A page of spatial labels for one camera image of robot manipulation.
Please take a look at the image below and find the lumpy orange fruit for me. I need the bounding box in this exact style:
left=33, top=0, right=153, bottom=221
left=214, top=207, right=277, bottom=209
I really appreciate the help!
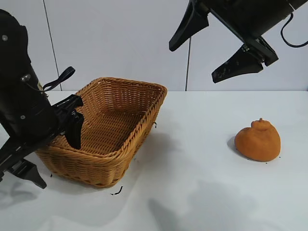
left=234, top=117, right=282, bottom=162

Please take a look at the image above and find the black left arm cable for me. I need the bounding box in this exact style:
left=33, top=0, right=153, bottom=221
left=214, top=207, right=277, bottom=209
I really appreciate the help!
left=43, top=66, right=76, bottom=92

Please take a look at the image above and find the brown woven wicker basket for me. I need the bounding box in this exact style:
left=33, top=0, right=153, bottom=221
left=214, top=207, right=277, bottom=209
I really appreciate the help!
left=35, top=77, right=168, bottom=188

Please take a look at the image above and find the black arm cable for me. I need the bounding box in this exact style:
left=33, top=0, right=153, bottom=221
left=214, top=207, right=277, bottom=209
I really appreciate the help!
left=43, top=66, right=76, bottom=92
left=281, top=12, right=308, bottom=48

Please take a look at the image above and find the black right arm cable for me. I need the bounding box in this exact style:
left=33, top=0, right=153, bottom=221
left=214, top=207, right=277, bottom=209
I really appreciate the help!
left=281, top=12, right=308, bottom=48

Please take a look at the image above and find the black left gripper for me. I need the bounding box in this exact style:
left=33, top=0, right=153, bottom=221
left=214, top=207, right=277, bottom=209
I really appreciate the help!
left=0, top=61, right=84, bottom=190

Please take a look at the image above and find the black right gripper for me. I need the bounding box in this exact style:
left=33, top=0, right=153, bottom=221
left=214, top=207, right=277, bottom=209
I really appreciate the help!
left=168, top=0, right=296, bottom=84

